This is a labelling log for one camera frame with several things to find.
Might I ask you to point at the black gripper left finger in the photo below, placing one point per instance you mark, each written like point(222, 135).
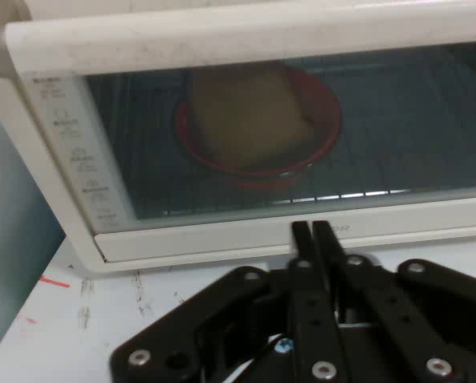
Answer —
point(313, 319)

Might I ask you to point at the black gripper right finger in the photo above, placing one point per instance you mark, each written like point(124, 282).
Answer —
point(385, 307)

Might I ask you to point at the cream toaster oven body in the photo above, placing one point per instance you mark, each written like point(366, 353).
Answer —
point(162, 268)

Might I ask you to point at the red bowl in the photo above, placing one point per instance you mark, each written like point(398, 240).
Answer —
point(325, 119)

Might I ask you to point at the brown toast slice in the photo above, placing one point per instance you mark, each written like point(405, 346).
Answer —
point(245, 115)

